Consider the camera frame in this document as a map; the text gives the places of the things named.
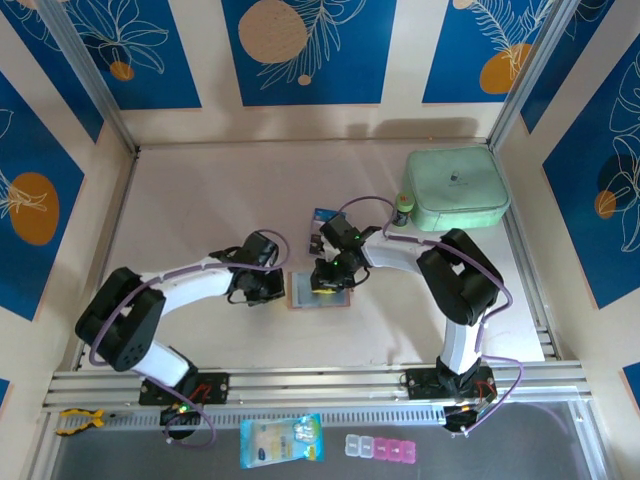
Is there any green-capped dark bottle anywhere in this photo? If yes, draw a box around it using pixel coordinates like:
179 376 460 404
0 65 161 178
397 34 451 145
391 192 415 227

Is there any blue wet wipes packet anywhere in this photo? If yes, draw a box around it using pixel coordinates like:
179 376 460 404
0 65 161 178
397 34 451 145
239 412 326 470

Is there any mint green zip pouch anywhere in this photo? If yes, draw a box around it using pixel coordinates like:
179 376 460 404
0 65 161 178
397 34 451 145
403 145 512 234

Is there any black base electronics module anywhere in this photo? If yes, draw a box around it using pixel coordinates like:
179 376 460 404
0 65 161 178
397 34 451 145
442 399 496 437
159 402 204 429

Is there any white and pink pill organizer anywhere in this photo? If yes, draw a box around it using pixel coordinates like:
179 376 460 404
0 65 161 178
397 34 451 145
344 433 418 465

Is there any grey metal shelf panel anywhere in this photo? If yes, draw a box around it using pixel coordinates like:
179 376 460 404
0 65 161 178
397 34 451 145
29 399 614 480

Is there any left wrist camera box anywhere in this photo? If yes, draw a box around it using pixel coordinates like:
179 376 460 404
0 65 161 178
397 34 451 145
238 229 280 268

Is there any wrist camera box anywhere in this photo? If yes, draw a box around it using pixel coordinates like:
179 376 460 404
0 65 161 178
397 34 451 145
238 229 280 268
318 213 362 257

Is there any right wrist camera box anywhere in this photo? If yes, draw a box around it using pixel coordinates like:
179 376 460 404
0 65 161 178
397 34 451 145
318 213 362 257

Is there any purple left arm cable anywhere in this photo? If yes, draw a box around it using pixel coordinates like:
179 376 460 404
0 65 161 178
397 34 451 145
88 228 292 450

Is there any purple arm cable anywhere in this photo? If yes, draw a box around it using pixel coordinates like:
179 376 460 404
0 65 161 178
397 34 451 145
88 228 292 450
337 194 525 436

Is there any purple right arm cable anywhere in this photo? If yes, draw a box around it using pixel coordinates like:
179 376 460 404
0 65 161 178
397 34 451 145
337 194 525 436

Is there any aluminium mounting rail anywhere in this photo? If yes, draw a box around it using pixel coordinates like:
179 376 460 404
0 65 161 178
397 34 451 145
42 360 594 414

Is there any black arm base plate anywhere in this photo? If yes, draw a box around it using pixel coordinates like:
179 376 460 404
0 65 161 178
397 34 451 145
138 372 231 406
405 367 496 401

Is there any grey slotted cable duct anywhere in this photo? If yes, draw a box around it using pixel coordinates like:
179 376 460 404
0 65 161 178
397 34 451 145
54 406 450 435

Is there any aluminium frame post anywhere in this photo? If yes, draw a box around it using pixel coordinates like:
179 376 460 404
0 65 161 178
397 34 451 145
37 0 140 154
487 0 577 153

